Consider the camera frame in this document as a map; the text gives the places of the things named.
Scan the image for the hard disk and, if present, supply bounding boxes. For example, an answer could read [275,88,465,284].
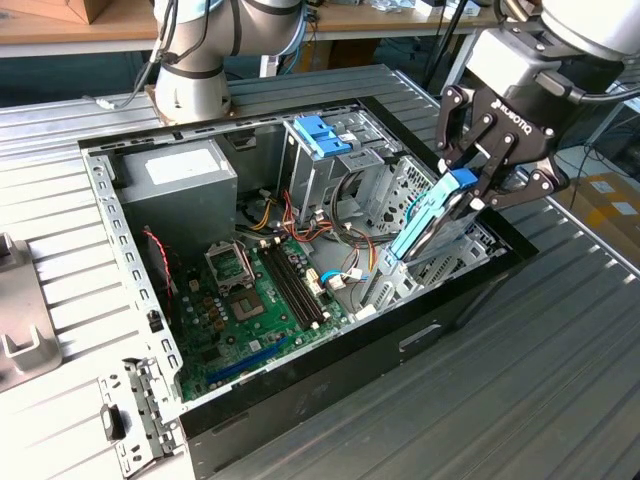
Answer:
[387,167,484,261]

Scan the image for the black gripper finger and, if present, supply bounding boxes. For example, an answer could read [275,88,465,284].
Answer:
[472,132,571,211]
[433,85,496,169]

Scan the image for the black tripod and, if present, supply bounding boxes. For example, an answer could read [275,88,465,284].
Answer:
[424,0,472,94]

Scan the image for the cardboard box with labels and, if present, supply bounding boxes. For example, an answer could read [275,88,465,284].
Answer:
[559,172,640,241]

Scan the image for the grey power supply unit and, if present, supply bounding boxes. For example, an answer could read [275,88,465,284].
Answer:
[115,138,239,249]

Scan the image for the silver hinged slot bracket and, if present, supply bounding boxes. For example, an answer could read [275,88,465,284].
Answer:
[97,355,185,475]

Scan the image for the CPU socket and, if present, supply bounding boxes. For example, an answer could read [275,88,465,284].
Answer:
[228,291,275,327]

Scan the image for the red orange wire bundle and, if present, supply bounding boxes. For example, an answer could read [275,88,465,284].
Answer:
[279,188,379,281]

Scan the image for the blue expansion slot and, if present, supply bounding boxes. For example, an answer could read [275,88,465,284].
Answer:
[206,335,290,387]

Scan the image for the silver metal drive cage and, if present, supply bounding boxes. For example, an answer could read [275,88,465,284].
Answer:
[277,112,407,229]

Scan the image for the green motherboard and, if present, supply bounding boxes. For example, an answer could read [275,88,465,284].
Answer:
[172,234,354,405]

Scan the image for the black RAM slot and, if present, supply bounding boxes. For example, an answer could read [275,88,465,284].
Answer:
[257,247,309,330]
[263,245,315,329]
[269,243,321,326]
[275,241,327,324]

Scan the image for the wooden desk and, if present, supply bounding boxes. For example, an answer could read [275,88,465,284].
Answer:
[0,0,501,97]

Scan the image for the short blue wire white plug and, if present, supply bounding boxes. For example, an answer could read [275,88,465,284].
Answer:
[318,268,371,292]

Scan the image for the black open PC case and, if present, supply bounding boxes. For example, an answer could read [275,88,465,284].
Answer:
[77,94,540,480]

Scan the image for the red black twisted wire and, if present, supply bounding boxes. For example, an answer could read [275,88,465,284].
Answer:
[142,227,182,301]

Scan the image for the blue plastic cage latch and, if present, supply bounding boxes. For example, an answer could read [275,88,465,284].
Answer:
[293,115,352,157]

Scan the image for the silver disk bay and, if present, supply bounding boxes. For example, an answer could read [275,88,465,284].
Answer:
[357,219,504,321]

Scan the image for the yellow orange wire pair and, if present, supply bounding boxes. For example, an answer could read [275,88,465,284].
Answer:
[247,197,275,232]

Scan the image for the black hanging cable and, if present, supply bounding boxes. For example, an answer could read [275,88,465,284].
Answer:
[92,0,181,110]

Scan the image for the metal frame slat table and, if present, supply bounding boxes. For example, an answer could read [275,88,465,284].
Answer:
[569,62,640,149]

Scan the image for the metal socket cover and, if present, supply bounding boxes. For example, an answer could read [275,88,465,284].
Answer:
[203,241,257,294]

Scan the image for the grey parts rack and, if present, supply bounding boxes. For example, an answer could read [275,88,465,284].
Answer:
[0,232,64,394]

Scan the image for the black wire bundle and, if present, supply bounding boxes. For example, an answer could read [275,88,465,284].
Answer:
[329,169,384,251]

